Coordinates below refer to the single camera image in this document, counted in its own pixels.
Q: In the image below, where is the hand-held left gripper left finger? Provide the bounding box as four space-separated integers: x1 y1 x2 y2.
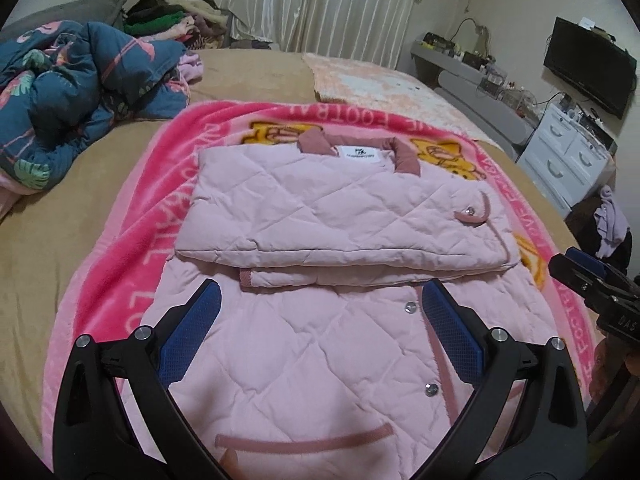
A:
52 277 236 480

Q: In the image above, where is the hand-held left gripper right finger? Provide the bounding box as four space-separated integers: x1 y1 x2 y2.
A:
400 279 589 480

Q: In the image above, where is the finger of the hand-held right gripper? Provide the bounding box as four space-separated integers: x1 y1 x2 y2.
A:
566 248 628 283
548 254 617 308

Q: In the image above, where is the pink quilted jacket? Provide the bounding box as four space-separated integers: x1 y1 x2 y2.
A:
120 127 562 480

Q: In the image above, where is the dark chair with clothes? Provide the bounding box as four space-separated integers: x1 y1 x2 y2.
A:
565 195 637 274

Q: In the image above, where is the pile of folded clothes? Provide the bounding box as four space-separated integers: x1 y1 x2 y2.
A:
122 0 275 52

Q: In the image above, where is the lilac cloth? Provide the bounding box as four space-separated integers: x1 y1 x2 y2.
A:
592 185 632 262

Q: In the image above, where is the white drawer cabinet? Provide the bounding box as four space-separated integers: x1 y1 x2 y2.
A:
515 105 619 219

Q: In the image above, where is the pink printed blanket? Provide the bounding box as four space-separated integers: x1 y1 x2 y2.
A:
37 100 601 480

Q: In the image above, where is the bed with tan sheet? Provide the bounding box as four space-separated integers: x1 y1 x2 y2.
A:
0 47 582 461

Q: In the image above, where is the black flat television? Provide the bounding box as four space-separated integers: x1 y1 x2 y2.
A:
542 16 639 120

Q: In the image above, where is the grey padded shelf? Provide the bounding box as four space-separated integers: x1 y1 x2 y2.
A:
410 40 542 159

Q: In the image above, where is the cluster of small gadgets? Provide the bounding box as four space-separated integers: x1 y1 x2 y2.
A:
422 32 532 107

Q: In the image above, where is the peach floral towel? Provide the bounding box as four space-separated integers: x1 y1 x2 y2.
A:
302 52 497 142

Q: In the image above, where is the blue floral duvet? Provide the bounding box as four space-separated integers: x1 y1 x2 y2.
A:
0 20 206 212

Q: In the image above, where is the white curtain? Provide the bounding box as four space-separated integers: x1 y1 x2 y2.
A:
210 0 429 74

